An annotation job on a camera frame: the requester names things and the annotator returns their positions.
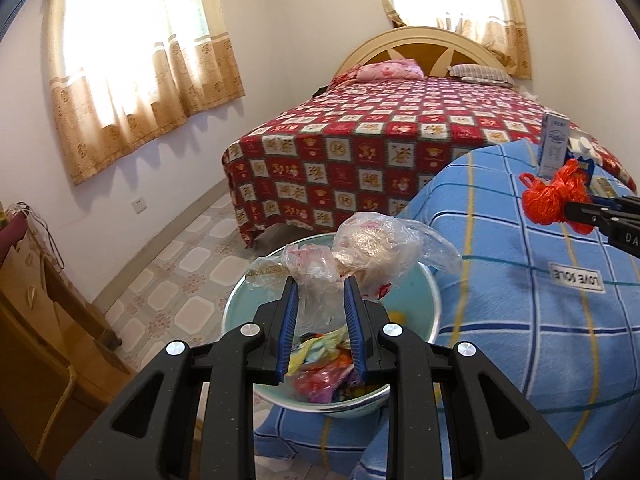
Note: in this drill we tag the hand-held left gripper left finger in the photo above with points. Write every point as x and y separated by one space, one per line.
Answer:
287 342

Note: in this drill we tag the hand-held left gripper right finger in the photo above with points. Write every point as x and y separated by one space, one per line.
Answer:
353 332

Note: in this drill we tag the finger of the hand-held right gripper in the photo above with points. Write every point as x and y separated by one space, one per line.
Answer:
587 214
622 203

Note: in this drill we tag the red net bag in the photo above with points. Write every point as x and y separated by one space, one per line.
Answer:
550 200

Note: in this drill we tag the light blue cartoon bin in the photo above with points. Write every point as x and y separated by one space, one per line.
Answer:
245 305

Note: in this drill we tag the clear plastic bag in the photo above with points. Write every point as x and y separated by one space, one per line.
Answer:
370 245

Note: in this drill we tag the clear snack packet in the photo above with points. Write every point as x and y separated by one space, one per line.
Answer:
607 187

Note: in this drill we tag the blue carton with white cap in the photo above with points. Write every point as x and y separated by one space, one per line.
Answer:
582 152

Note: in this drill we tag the white milk carton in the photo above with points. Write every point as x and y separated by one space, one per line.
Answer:
554 145

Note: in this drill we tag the blue plaid blanket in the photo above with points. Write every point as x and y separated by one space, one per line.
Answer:
500 335

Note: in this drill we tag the striped pillow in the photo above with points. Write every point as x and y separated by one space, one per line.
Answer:
480 75

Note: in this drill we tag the bed with red checkered bedspread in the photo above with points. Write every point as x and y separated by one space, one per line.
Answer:
375 135

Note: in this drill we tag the narrow beige patterned curtain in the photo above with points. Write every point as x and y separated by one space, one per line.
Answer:
500 25

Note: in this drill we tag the cream wooden headboard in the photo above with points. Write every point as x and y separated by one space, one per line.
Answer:
425 42

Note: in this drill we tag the pink floral pillow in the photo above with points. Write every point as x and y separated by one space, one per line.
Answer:
390 70

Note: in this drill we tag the wooden cabinet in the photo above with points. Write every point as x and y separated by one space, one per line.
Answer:
40 340

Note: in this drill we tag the dark red cloth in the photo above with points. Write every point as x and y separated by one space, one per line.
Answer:
7 240

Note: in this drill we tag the wide beige patterned curtain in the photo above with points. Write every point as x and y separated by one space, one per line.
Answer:
150 75

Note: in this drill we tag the white wall socket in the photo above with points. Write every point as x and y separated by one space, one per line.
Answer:
138 205

